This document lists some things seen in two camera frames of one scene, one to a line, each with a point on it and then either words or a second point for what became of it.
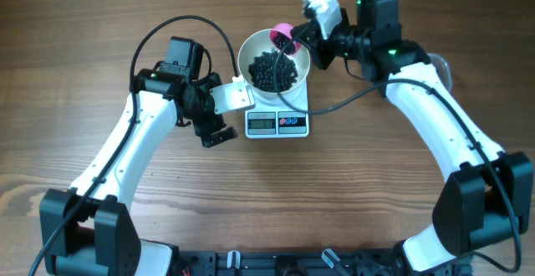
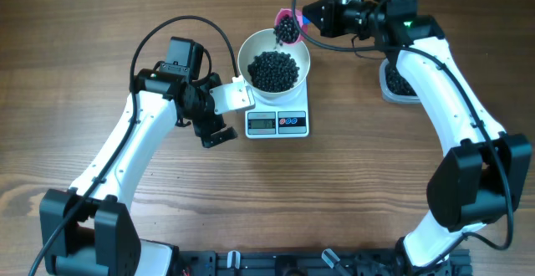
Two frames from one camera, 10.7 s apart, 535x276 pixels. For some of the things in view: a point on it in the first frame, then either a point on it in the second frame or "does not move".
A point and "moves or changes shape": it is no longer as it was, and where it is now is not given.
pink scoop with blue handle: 280,35 moves or changes shape
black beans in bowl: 262,69 does not move
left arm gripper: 207,82 does not move
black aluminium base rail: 288,263 does not move
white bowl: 271,74 does not move
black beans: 285,43 to 285,30
